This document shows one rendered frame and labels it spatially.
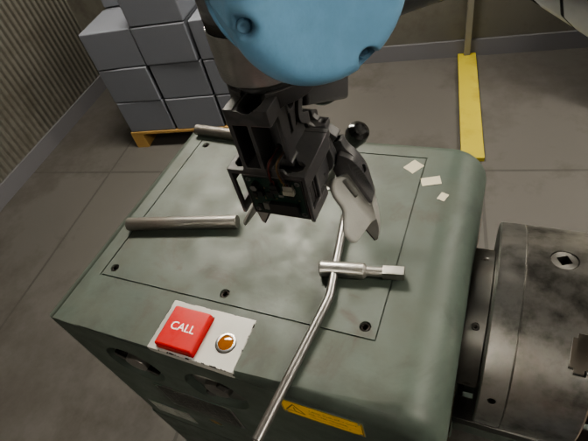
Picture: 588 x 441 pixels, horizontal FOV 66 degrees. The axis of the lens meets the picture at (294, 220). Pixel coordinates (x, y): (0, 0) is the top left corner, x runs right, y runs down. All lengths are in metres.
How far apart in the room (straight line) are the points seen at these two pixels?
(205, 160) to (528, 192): 1.95
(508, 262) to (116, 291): 0.57
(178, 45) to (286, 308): 2.39
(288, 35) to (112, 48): 2.93
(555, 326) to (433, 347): 0.16
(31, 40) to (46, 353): 2.37
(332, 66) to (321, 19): 0.02
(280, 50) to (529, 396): 0.58
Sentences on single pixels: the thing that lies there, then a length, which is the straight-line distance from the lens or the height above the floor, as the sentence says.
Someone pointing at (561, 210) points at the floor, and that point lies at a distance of 2.51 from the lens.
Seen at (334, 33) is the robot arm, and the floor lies 1.69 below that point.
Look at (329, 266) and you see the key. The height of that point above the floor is 1.28.
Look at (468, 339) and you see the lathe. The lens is 0.70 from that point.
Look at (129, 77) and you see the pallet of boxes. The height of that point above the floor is 0.55.
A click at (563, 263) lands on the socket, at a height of 1.22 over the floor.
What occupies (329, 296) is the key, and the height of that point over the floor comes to 1.27.
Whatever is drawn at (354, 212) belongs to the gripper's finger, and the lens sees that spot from 0.43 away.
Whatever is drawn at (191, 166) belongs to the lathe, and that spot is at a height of 1.25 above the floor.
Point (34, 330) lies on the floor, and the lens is 2.73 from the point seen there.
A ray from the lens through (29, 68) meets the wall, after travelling 3.98.
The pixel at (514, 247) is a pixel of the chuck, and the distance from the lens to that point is 0.70.
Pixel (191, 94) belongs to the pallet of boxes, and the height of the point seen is 0.38.
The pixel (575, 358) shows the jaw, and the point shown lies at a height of 1.19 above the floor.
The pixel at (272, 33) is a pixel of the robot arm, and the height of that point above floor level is 1.70.
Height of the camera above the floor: 1.77
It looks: 46 degrees down
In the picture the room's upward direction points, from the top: 16 degrees counter-clockwise
